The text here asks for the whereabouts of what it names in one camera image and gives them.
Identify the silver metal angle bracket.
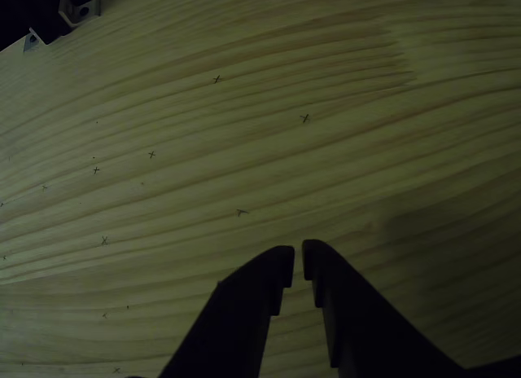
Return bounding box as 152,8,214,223
23,27,45,53
58,0,103,29

